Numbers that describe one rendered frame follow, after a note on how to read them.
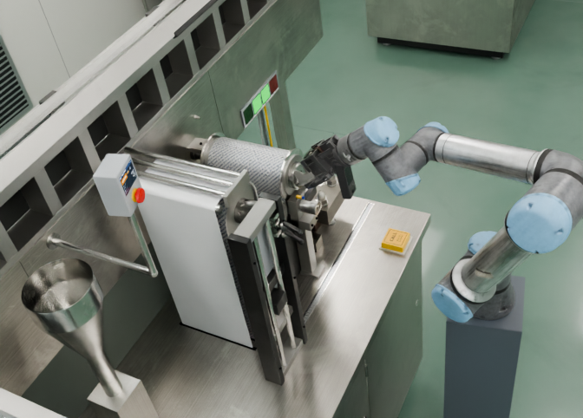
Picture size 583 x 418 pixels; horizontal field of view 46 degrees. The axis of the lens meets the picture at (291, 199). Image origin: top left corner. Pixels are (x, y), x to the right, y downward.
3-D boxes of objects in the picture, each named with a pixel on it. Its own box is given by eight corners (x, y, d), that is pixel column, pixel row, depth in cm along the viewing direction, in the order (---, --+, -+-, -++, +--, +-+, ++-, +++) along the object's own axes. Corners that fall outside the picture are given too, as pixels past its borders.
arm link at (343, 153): (373, 147, 174) (361, 167, 169) (361, 153, 178) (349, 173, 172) (354, 126, 172) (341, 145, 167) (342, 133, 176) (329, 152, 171)
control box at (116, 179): (139, 218, 131) (124, 178, 125) (108, 216, 133) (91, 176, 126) (152, 193, 136) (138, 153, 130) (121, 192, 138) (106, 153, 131)
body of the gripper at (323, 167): (310, 146, 184) (339, 128, 175) (330, 169, 186) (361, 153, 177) (298, 164, 179) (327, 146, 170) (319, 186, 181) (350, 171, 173)
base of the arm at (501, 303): (515, 282, 198) (519, 257, 191) (513, 323, 187) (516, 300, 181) (461, 275, 202) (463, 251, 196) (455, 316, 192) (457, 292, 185)
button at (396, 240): (402, 253, 212) (402, 247, 210) (381, 247, 215) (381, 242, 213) (410, 238, 216) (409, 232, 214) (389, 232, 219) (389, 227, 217)
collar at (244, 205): (257, 233, 168) (252, 214, 164) (236, 228, 171) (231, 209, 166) (269, 216, 172) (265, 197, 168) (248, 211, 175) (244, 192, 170)
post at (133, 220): (154, 276, 147) (127, 207, 134) (148, 274, 148) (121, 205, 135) (159, 271, 148) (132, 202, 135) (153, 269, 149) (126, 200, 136)
